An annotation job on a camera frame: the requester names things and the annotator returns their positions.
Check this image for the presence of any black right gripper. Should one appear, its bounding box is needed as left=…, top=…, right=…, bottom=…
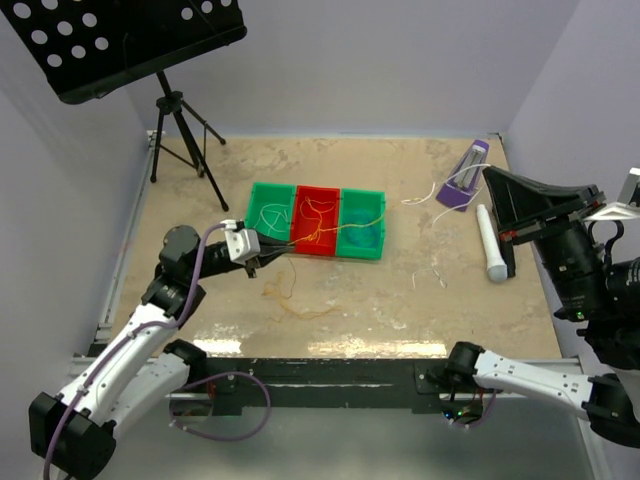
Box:
left=479, top=162, right=611, bottom=317

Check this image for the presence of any white wire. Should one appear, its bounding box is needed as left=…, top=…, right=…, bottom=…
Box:
left=401, top=163, right=492, bottom=290
left=251, top=202, right=292, bottom=238

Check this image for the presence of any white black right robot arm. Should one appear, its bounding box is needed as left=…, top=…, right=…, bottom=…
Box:
left=443, top=167, right=639, bottom=448

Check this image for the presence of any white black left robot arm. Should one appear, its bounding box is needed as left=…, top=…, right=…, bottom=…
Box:
left=28, top=220, right=293, bottom=479

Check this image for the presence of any left green plastic bin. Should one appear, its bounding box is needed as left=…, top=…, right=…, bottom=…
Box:
left=245, top=182, right=296, bottom=242

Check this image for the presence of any green plastic bin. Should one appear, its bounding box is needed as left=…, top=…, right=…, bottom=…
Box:
left=335, top=189, right=386, bottom=261
left=245, top=182, right=296, bottom=242

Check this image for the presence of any black microphone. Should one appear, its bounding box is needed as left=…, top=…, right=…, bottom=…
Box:
left=501, top=240, right=516, bottom=278

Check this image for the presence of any red plastic bin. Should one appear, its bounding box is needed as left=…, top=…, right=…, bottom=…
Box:
left=290, top=185, right=340, bottom=257

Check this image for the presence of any purple metronome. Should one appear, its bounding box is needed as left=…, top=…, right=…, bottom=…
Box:
left=436, top=140, right=490, bottom=212

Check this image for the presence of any white microphone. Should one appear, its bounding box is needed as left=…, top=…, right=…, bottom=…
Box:
left=476, top=204, right=508, bottom=283

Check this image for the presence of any right green plastic bin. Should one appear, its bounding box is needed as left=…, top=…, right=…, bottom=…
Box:
left=335, top=189, right=386, bottom=261

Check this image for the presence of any black music stand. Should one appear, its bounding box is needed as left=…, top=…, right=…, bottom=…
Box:
left=0, top=0, right=248, bottom=212

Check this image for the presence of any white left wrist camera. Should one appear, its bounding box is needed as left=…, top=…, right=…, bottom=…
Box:
left=221, top=219, right=261, bottom=265

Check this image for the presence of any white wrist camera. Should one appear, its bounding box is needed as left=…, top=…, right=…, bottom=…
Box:
left=221, top=219, right=261, bottom=265
left=586, top=167, right=640, bottom=221

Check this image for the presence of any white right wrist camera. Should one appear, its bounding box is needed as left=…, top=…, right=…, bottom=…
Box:
left=586, top=167, right=640, bottom=221

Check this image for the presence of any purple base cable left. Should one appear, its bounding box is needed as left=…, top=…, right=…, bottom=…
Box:
left=168, top=368, right=274, bottom=442

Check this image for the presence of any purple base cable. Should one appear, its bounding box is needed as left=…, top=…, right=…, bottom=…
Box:
left=168, top=368, right=274, bottom=442
left=444, top=384, right=501, bottom=430

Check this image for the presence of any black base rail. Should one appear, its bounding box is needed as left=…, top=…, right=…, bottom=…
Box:
left=178, top=358, right=480, bottom=416

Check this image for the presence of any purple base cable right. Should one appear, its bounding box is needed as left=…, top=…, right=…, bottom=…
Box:
left=444, top=384, right=501, bottom=430

